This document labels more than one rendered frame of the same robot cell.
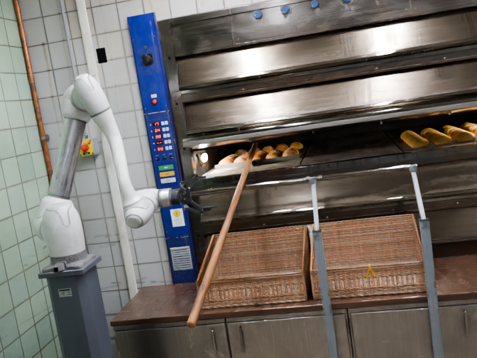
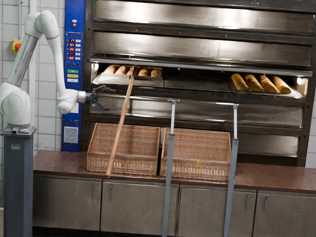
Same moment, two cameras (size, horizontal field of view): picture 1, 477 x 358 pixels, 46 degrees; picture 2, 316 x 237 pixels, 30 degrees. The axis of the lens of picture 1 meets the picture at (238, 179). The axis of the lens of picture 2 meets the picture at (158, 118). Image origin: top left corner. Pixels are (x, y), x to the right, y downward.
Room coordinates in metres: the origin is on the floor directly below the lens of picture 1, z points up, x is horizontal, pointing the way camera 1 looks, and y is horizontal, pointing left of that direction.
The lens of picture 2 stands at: (-1.62, 0.55, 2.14)
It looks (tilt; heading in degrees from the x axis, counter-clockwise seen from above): 14 degrees down; 350
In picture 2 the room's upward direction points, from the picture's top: 4 degrees clockwise
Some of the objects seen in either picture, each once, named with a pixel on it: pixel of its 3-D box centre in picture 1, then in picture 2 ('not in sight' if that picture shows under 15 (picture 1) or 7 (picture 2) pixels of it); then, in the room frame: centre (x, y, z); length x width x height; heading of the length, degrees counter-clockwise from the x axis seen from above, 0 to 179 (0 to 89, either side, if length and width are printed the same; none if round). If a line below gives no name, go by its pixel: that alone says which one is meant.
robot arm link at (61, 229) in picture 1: (62, 227); (18, 106); (2.44, 0.80, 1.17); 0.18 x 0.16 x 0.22; 31
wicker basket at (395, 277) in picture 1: (365, 254); (196, 153); (2.83, -0.59, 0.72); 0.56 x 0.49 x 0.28; 78
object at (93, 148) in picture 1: (88, 147); (19, 45); (3.34, 0.85, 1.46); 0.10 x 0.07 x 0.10; 79
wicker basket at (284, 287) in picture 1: (255, 265); (124, 148); (2.95, -0.02, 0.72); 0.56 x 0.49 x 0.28; 78
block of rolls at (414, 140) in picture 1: (445, 133); (260, 82); (3.42, -1.29, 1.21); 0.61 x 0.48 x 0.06; 169
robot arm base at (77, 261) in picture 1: (67, 260); (18, 126); (2.41, 0.79, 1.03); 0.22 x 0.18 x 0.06; 170
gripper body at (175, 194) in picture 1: (181, 196); (91, 98); (2.65, 0.28, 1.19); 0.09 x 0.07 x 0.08; 79
